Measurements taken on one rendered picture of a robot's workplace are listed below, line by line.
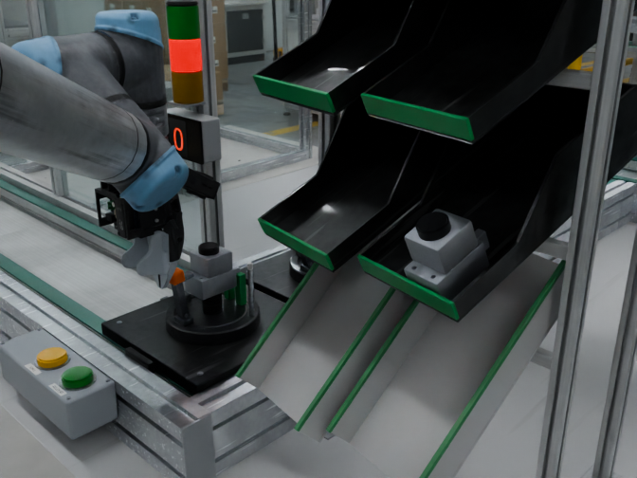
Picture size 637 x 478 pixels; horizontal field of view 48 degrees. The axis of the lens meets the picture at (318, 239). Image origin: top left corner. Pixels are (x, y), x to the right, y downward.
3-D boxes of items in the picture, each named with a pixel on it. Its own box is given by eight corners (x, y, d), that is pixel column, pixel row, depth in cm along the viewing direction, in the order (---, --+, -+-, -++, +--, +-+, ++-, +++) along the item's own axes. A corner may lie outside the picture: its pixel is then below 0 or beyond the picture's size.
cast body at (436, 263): (445, 308, 64) (425, 250, 60) (410, 291, 67) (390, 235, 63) (504, 252, 67) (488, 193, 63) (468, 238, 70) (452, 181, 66)
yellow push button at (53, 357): (46, 377, 97) (45, 364, 96) (33, 366, 100) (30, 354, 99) (74, 366, 100) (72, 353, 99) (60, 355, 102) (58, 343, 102)
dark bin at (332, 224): (333, 273, 72) (307, 217, 68) (264, 234, 82) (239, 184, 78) (512, 124, 82) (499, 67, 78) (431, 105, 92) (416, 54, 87)
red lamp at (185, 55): (183, 73, 112) (180, 41, 110) (164, 69, 115) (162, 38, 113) (209, 69, 115) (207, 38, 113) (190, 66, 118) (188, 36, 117)
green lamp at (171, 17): (180, 40, 110) (178, 7, 108) (162, 38, 113) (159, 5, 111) (207, 38, 113) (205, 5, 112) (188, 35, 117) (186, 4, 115)
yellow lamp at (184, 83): (185, 105, 114) (183, 74, 112) (167, 101, 117) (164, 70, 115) (210, 101, 117) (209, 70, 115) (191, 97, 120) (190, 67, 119)
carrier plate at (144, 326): (198, 398, 93) (197, 384, 92) (101, 334, 108) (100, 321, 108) (325, 333, 109) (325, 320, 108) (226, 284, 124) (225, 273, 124)
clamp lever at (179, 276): (182, 321, 102) (172, 275, 99) (173, 317, 103) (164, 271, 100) (202, 310, 104) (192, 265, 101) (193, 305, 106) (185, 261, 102)
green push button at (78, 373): (72, 398, 93) (70, 385, 92) (57, 386, 95) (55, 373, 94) (100, 385, 95) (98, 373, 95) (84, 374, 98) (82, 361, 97)
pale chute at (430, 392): (432, 513, 69) (409, 501, 66) (348, 442, 79) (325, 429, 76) (586, 275, 72) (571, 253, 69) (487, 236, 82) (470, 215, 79)
